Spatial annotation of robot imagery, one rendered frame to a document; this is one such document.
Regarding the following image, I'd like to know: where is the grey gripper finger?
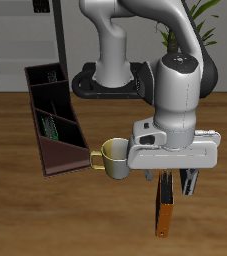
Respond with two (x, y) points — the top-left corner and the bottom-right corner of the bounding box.
(179, 168), (200, 196)
(142, 168), (154, 182)

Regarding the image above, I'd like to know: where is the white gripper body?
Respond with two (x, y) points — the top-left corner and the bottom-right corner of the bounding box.
(127, 129), (222, 171)

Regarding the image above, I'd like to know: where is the dark brown desk caddy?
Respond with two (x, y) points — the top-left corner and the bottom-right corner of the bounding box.
(23, 62), (92, 179)

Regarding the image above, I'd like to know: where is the green book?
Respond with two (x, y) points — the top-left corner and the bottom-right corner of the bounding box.
(40, 114), (60, 141)

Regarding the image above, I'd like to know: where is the black book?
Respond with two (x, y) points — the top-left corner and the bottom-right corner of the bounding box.
(47, 70), (59, 84)

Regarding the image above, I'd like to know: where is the yellow and white mug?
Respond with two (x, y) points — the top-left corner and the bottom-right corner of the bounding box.
(89, 137), (132, 181)

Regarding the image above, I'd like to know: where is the green pot plant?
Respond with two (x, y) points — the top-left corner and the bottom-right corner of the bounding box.
(155, 0), (221, 55)

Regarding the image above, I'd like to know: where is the grey shelf unit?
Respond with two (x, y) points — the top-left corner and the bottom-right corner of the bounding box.
(0, 0), (68, 93)

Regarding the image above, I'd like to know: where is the dark box on shelf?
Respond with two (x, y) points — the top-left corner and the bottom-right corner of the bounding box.
(32, 0), (51, 14)

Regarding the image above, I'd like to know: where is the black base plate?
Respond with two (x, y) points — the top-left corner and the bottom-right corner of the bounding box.
(71, 62), (153, 100)

